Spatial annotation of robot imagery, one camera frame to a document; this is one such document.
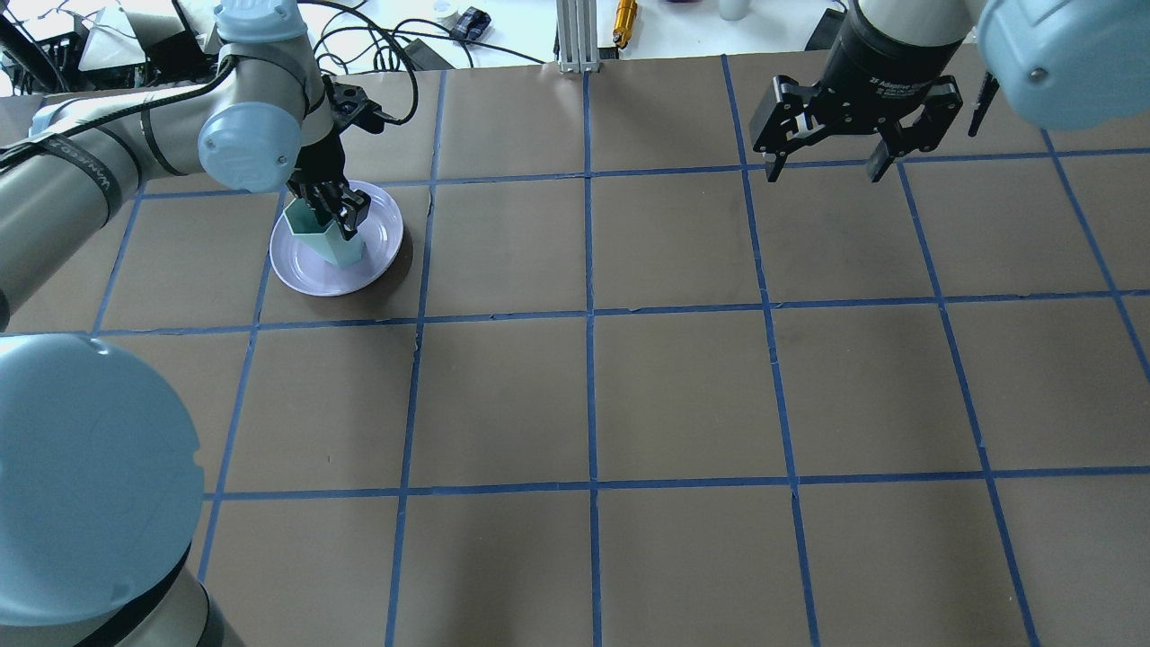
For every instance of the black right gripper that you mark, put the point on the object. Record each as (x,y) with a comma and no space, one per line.
(870,65)

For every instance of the lavender round plate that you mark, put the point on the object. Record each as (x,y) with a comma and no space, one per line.
(305,272)

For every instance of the aluminium profile post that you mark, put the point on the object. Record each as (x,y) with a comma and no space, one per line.
(577,36)

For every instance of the mint green faceted cup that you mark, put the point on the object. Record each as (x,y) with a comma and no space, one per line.
(323,236)

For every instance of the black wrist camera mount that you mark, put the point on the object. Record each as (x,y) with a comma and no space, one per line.
(352,107)

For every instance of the white cup on bench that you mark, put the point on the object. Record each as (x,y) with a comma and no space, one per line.
(733,10)

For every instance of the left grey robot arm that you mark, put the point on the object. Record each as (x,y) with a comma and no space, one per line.
(101,489)

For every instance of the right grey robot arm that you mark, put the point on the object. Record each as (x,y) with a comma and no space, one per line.
(1061,65)

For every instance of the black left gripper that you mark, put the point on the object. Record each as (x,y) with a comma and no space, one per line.
(320,163)

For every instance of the yellow handled tool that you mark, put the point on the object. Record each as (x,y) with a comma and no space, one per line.
(624,23)

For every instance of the small dark blue device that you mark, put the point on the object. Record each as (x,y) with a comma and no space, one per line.
(470,25)

